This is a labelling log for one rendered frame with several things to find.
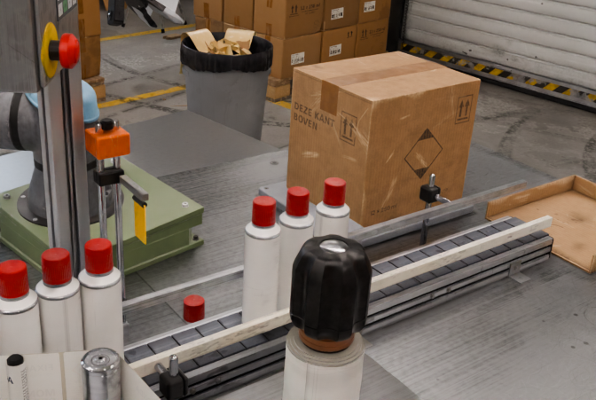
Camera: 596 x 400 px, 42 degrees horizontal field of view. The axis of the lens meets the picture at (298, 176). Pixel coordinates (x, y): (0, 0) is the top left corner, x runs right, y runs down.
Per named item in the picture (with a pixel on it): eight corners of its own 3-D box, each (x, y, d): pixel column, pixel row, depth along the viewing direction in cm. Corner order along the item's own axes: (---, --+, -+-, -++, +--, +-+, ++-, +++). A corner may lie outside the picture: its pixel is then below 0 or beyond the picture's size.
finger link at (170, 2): (193, 2, 182) (160, -18, 183) (180, 21, 181) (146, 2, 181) (194, 8, 185) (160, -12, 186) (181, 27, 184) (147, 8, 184)
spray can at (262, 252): (254, 337, 113) (259, 211, 105) (234, 319, 117) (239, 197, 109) (282, 326, 116) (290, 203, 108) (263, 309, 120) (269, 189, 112)
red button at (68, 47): (43, 36, 82) (73, 38, 82) (53, 28, 85) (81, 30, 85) (46, 72, 83) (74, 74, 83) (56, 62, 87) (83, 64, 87)
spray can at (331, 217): (322, 310, 121) (333, 191, 112) (302, 294, 125) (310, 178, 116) (348, 301, 124) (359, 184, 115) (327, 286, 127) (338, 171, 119)
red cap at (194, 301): (178, 317, 125) (178, 300, 124) (192, 308, 128) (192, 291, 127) (195, 325, 124) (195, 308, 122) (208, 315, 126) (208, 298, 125)
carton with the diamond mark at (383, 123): (358, 232, 152) (372, 100, 141) (285, 187, 169) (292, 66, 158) (462, 199, 169) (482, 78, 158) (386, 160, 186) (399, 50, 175)
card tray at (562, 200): (590, 274, 146) (594, 255, 145) (484, 218, 165) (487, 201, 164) (675, 236, 163) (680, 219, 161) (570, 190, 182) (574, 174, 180)
